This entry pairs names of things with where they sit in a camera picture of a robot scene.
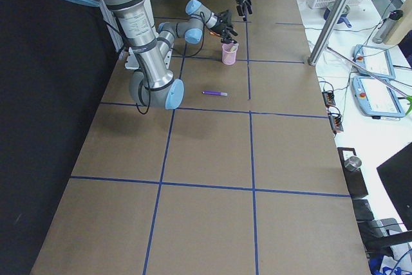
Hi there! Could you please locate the pink mesh pen holder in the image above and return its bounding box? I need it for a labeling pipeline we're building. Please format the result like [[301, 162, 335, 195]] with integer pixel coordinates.
[[221, 43, 239, 65]]

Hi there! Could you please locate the purple highlighter pen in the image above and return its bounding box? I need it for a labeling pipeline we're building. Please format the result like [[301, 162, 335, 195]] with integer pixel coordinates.
[[202, 91, 228, 97]]

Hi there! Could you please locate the blue saucepan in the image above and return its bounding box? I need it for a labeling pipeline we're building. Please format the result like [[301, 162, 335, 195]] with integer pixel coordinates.
[[323, 1, 353, 28]]

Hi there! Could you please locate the upper orange terminal block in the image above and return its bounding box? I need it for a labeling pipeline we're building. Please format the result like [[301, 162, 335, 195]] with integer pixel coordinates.
[[322, 90, 335, 107]]

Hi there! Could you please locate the orange terminal block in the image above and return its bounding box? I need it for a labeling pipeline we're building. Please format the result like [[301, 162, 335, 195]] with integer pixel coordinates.
[[328, 112, 344, 134], [322, 90, 335, 107]]

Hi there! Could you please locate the lower orange terminal block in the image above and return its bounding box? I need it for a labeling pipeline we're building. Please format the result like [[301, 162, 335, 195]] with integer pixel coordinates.
[[328, 112, 344, 134]]

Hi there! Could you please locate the grey water bottle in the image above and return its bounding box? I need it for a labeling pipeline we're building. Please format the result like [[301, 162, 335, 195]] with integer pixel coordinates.
[[372, 9, 403, 44]]

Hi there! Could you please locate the far teach pendant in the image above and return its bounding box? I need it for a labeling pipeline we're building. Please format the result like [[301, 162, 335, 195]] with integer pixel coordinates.
[[353, 44, 396, 80]]

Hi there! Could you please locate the teach pendant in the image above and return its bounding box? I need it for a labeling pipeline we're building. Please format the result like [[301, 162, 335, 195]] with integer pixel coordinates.
[[353, 44, 396, 80], [351, 76, 406, 118]]

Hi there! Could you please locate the near teach pendant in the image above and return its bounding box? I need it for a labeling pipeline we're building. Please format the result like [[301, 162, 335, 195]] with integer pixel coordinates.
[[351, 76, 406, 118]]

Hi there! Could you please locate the small steel cup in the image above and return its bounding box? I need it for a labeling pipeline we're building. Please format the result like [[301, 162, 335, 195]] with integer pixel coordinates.
[[344, 156, 362, 172]]

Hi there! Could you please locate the metal reacher grabber stick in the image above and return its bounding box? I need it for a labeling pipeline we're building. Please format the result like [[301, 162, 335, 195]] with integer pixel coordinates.
[[326, 46, 411, 115]]

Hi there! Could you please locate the black box on desk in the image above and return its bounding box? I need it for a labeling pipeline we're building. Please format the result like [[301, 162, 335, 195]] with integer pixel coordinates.
[[337, 147, 368, 199]]

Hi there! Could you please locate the black monitor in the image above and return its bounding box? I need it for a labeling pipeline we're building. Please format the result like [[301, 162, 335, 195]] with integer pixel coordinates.
[[377, 143, 412, 230]]

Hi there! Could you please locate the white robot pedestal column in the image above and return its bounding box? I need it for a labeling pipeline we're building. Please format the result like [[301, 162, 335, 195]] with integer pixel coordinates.
[[104, 0, 168, 75]]

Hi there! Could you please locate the aluminium frame post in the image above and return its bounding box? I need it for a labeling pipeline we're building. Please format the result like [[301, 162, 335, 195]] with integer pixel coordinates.
[[308, 0, 347, 66]]

